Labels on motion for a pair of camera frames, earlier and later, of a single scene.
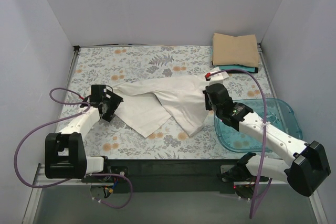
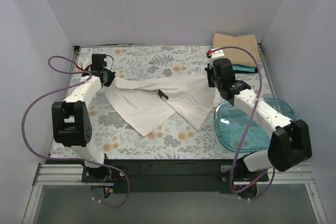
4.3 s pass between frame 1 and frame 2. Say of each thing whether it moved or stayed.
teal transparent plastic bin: stayed
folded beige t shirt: stayed
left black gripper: moved
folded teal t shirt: stayed
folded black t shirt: stayed
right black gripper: moved
